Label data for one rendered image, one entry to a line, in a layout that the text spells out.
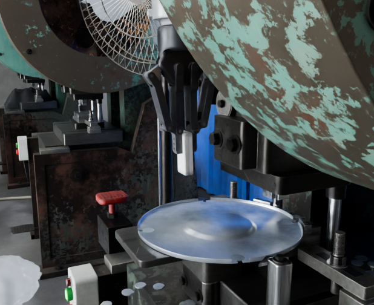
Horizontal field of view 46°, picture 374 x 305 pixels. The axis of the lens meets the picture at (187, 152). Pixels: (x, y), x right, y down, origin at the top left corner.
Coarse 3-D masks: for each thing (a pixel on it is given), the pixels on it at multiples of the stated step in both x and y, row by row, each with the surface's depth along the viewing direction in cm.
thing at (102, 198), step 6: (102, 192) 105; (108, 192) 105; (114, 192) 105; (120, 192) 105; (96, 198) 103; (102, 198) 101; (108, 198) 101; (114, 198) 101; (120, 198) 102; (126, 198) 102; (102, 204) 100; (108, 204) 101; (114, 204) 104; (114, 210) 104
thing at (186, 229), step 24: (144, 216) 82; (168, 216) 83; (192, 216) 82; (216, 216) 81; (240, 216) 81; (264, 216) 83; (288, 216) 83; (144, 240) 71; (168, 240) 72; (192, 240) 72; (216, 240) 72; (240, 240) 72; (264, 240) 72; (288, 240) 72
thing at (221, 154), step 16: (224, 112) 79; (224, 128) 76; (240, 128) 71; (224, 144) 76; (240, 144) 71; (256, 144) 72; (272, 144) 71; (224, 160) 77; (240, 160) 72; (256, 160) 73; (272, 160) 71; (288, 160) 73
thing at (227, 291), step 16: (352, 256) 84; (256, 272) 78; (224, 288) 74; (240, 288) 72; (256, 288) 72; (304, 288) 72; (320, 288) 72; (224, 304) 74; (240, 304) 69; (256, 304) 67; (304, 304) 70; (320, 304) 67; (336, 304) 67
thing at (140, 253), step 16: (128, 240) 73; (144, 256) 67; (160, 256) 67; (192, 272) 78; (208, 272) 73; (224, 272) 74; (240, 272) 76; (192, 288) 78; (208, 288) 74; (208, 304) 74
